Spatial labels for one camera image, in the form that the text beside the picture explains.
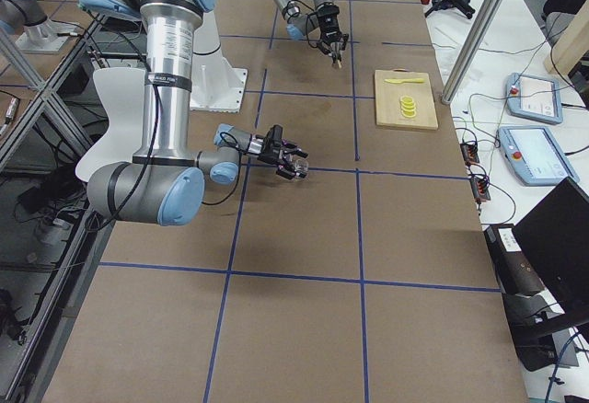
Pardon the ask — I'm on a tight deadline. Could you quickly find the wooden plank upright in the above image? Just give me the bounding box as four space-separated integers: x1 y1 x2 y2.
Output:
544 1 589 75

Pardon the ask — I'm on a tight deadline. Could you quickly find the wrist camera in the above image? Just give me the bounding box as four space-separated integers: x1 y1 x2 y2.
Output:
267 124 283 147

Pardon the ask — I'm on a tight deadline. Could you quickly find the aluminium frame post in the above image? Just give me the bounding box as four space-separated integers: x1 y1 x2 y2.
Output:
441 0 502 105

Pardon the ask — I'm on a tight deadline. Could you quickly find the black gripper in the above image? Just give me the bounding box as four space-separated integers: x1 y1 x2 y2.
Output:
317 5 349 59
256 133 307 179

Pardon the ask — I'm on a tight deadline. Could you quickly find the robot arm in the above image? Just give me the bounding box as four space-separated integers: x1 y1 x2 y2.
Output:
79 0 307 226
273 0 349 69

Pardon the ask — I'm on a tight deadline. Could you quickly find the teach pendant with red button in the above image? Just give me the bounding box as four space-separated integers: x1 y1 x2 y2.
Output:
497 126 580 187

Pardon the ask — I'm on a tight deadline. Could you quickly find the white plastic chair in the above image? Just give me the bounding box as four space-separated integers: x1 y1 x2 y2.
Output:
75 67 145 182

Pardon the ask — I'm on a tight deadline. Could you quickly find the bamboo cutting board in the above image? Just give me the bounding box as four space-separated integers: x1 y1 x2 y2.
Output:
374 70 438 131

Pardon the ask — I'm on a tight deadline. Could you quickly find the yellow plastic knife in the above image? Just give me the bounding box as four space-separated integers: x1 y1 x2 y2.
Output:
384 77 425 85

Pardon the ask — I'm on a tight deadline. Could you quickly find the clear glass shaker cup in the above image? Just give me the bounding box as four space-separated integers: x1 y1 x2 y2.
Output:
293 157 308 179

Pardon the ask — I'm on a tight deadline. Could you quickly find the black monitor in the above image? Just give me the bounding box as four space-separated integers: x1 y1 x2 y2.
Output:
513 178 588 306

